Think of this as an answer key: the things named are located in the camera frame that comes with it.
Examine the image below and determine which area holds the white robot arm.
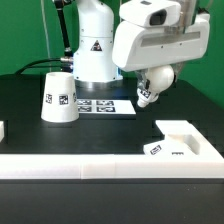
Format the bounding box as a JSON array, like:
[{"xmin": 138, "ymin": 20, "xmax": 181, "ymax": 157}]
[{"xmin": 73, "ymin": 0, "xmax": 210, "ymax": 89}]

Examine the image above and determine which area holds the white lamp bulb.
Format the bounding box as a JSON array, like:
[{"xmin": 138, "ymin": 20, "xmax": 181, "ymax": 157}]
[{"xmin": 137, "ymin": 65, "xmax": 174, "ymax": 108}]

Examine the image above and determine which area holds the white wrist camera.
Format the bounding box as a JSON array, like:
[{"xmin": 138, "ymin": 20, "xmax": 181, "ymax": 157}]
[{"xmin": 119, "ymin": 0, "xmax": 181, "ymax": 27}]

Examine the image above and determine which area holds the white lamp base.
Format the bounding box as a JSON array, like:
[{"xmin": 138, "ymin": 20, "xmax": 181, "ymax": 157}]
[{"xmin": 143, "ymin": 120, "xmax": 200, "ymax": 157}]

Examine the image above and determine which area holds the white marker sheet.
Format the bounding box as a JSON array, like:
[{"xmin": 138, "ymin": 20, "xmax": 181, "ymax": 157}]
[{"xmin": 77, "ymin": 99, "xmax": 135, "ymax": 115}]

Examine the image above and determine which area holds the black cable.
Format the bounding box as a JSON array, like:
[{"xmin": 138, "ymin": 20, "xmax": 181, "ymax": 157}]
[{"xmin": 14, "ymin": 57, "xmax": 75, "ymax": 76}]

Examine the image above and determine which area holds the grey thin cable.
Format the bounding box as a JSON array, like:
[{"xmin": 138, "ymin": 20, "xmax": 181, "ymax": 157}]
[{"xmin": 40, "ymin": 0, "xmax": 52, "ymax": 61}]

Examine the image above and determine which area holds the white lamp shade cone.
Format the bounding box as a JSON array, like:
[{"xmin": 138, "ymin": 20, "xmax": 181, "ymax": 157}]
[{"xmin": 41, "ymin": 72, "xmax": 79, "ymax": 123}]

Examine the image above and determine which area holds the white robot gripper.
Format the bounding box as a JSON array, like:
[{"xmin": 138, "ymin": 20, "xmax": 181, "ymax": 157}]
[{"xmin": 112, "ymin": 14, "xmax": 210, "ymax": 90}]

